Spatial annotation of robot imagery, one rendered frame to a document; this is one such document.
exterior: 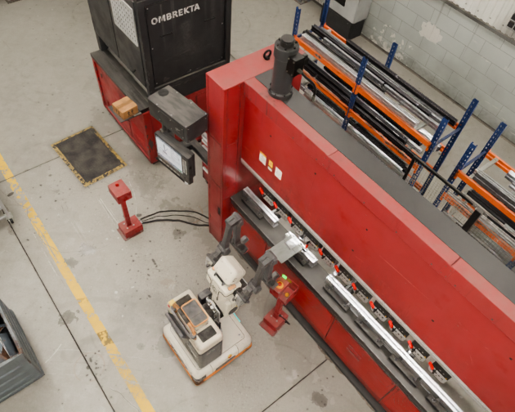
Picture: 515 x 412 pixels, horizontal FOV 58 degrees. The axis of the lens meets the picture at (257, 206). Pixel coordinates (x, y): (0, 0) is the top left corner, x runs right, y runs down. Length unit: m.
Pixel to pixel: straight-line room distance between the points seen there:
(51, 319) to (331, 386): 2.90
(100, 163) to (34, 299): 1.90
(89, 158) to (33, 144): 0.80
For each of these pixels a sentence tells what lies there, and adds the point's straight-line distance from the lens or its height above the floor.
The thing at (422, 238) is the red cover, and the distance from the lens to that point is 3.05.
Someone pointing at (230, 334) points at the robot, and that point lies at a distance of 4.68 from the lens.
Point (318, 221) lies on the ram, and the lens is 3.83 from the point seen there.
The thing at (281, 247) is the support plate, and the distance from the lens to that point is 4.30.
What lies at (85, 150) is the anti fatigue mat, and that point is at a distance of 6.53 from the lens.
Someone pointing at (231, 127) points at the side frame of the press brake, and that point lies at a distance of 3.99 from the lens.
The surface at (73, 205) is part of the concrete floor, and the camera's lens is 6.00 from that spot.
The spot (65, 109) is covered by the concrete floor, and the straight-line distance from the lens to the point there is 7.17.
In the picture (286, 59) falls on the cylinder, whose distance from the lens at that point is 3.40.
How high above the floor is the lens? 4.66
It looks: 54 degrees down
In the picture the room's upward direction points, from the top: 7 degrees clockwise
